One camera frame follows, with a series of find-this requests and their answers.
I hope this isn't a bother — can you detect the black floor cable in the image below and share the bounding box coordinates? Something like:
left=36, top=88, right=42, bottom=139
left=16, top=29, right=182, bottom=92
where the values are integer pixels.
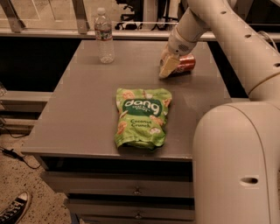
left=0, top=125, right=42, bottom=171

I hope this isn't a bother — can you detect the red coke can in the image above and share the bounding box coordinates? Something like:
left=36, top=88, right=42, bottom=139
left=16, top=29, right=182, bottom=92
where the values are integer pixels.
left=172, top=53, right=196, bottom=74

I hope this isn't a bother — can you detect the black white sneaker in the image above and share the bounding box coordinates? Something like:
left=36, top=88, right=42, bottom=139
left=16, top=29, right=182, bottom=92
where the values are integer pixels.
left=0, top=192, right=32, bottom=224

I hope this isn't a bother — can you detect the drawer with knob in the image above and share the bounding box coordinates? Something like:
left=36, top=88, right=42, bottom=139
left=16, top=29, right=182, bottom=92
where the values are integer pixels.
left=41, top=171, right=193, bottom=198
left=65, top=199, right=195, bottom=221

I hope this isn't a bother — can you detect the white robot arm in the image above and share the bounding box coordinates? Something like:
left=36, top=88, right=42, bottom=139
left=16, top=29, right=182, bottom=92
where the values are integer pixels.
left=160, top=0, right=280, bottom=224

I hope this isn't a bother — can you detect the green dang chips bag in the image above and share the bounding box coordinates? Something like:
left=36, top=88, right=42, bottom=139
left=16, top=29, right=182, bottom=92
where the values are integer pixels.
left=115, top=88, right=172, bottom=151

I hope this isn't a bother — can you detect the grey drawer cabinet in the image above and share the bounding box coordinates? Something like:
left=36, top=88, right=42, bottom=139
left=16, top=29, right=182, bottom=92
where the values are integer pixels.
left=22, top=40, right=229, bottom=224

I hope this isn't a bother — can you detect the clear plastic water bottle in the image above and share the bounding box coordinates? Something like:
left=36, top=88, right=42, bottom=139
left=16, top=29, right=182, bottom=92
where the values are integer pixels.
left=94, top=7, right=115, bottom=64

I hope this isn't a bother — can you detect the top drawer with knob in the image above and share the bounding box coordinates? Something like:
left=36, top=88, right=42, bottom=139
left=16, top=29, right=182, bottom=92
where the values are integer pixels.
left=41, top=171, right=193, bottom=198

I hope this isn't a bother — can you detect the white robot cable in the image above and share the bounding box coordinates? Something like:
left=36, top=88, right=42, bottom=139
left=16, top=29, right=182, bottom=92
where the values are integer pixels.
left=257, top=30, right=280, bottom=53

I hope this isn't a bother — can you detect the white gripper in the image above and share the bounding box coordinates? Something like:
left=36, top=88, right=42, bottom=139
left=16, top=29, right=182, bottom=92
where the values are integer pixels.
left=159, top=27, right=197, bottom=79

